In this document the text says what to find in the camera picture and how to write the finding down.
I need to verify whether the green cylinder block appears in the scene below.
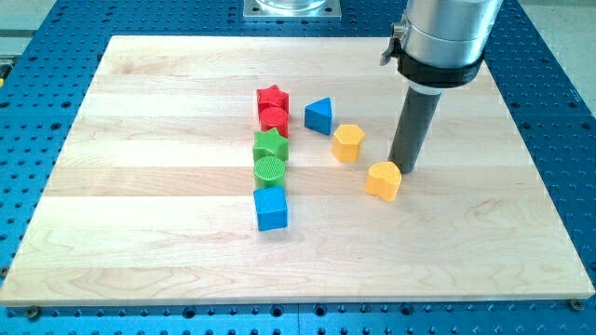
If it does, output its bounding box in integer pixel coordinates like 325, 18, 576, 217
253, 156, 286, 189

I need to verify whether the red star block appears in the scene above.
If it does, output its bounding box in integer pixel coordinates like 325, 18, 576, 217
256, 85, 290, 114

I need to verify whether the black clamp ring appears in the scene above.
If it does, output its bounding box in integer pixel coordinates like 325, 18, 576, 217
395, 49, 486, 90

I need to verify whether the blue triangle block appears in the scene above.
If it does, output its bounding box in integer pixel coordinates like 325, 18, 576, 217
304, 97, 333, 136

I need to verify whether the yellow heart block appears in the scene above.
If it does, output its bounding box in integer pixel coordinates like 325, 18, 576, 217
365, 161, 401, 201

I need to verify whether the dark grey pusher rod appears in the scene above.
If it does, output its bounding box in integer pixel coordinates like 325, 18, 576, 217
388, 81, 443, 174

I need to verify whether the yellow pentagon block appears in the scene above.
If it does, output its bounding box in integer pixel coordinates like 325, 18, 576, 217
332, 124, 365, 163

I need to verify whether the wooden board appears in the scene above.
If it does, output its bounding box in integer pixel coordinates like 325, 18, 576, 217
1, 35, 594, 306

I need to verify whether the red cylinder block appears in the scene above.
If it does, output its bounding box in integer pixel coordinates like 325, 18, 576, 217
259, 107, 289, 138

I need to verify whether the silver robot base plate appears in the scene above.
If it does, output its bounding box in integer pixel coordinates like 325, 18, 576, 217
242, 0, 342, 21

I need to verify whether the blue cube block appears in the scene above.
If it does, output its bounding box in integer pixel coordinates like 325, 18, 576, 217
253, 186, 289, 232

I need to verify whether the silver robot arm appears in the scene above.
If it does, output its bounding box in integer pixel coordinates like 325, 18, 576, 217
380, 0, 502, 69

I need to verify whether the green star block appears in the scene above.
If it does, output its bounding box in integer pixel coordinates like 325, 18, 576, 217
252, 127, 289, 162

